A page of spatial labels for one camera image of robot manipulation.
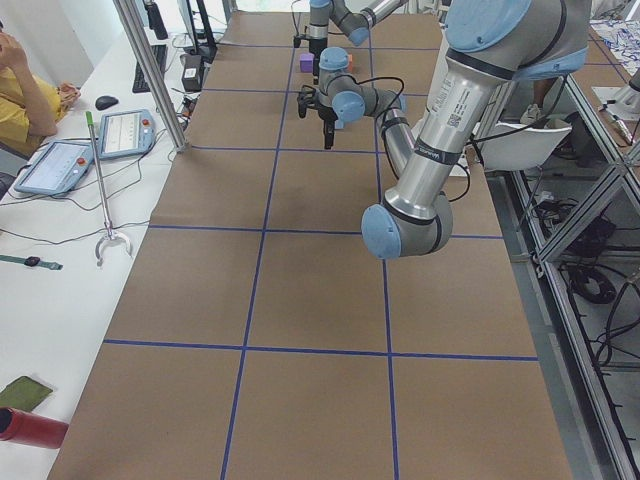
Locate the smart watch teal strap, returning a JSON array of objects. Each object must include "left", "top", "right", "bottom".
[{"left": 0, "top": 254, "right": 65, "bottom": 272}]

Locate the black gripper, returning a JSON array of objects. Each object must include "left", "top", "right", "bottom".
[
  {"left": 314, "top": 100, "right": 334, "bottom": 150},
  {"left": 308, "top": 38, "right": 326, "bottom": 85}
]

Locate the black computer mouse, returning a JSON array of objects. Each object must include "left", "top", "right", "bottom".
[{"left": 94, "top": 95, "right": 119, "bottom": 111}]

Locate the black keyboard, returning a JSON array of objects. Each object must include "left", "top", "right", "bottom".
[{"left": 131, "top": 44, "right": 169, "bottom": 95}]

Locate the light blue foam block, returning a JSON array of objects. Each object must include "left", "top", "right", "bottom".
[{"left": 334, "top": 118, "right": 348, "bottom": 130}]

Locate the green bean bag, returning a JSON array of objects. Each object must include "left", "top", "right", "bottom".
[{"left": 0, "top": 376, "right": 53, "bottom": 412}]

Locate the purple foam block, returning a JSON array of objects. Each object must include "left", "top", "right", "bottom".
[{"left": 299, "top": 52, "right": 315, "bottom": 73}]

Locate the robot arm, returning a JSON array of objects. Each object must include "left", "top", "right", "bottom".
[
  {"left": 314, "top": 0, "right": 591, "bottom": 260},
  {"left": 294, "top": 0, "right": 407, "bottom": 85}
]

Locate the teach pendant tablet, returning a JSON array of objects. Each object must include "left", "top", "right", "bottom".
[
  {"left": 98, "top": 109, "right": 155, "bottom": 159},
  {"left": 14, "top": 141, "right": 94, "bottom": 195}
]

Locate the black power adapter box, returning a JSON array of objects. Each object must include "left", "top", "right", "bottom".
[{"left": 181, "top": 54, "right": 203, "bottom": 92}]

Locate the right teach pendant tablet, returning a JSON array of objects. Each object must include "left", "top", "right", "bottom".
[{"left": 98, "top": 109, "right": 155, "bottom": 159}]

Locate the red water bottle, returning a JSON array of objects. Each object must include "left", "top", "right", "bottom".
[{"left": 1, "top": 407, "right": 69, "bottom": 449}]

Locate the reacher grabber tool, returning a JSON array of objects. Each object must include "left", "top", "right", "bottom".
[{"left": 85, "top": 111, "right": 133, "bottom": 267}]

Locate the left teach pendant tablet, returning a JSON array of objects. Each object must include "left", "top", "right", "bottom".
[{"left": 14, "top": 141, "right": 94, "bottom": 195}]

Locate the aluminium frame post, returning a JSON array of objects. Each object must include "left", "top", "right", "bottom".
[{"left": 113, "top": 0, "right": 187, "bottom": 153}]

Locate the person in yellow shirt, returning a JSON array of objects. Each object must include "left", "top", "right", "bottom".
[{"left": 1, "top": 29, "right": 81, "bottom": 159}]

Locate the white chair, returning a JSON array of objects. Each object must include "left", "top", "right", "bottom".
[{"left": 480, "top": 119, "right": 572, "bottom": 171}]

